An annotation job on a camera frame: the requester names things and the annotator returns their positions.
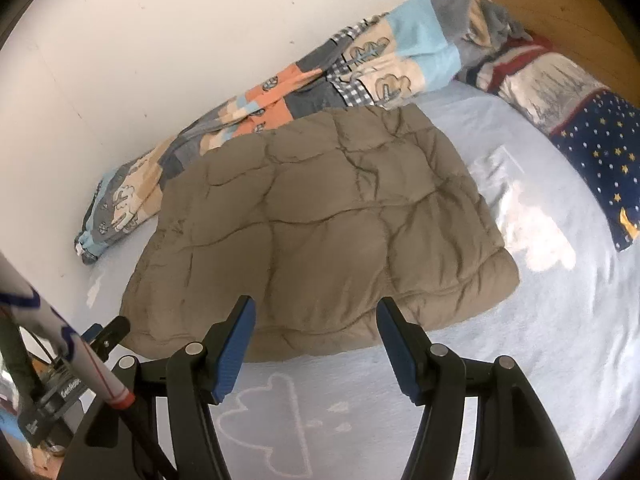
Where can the wooden headboard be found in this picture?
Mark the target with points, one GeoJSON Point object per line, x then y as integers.
{"type": "Point", "coordinates": [586, 33]}

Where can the patchwork cartoon quilt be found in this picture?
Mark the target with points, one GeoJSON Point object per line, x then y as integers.
{"type": "Point", "coordinates": [383, 61]}

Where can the navy star pillow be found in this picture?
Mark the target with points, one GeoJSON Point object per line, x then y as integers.
{"type": "Point", "coordinates": [595, 129]}

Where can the olive puffer hooded jacket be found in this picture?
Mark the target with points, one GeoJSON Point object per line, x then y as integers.
{"type": "Point", "coordinates": [316, 221]}

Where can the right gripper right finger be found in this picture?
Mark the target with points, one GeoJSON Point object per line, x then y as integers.
{"type": "Point", "coordinates": [514, 436]}

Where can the light blue cloud bedsheet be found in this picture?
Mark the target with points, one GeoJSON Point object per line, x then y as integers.
{"type": "Point", "coordinates": [572, 325]}

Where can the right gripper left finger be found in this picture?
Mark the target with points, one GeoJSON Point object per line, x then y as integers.
{"type": "Point", "coordinates": [168, 432]}

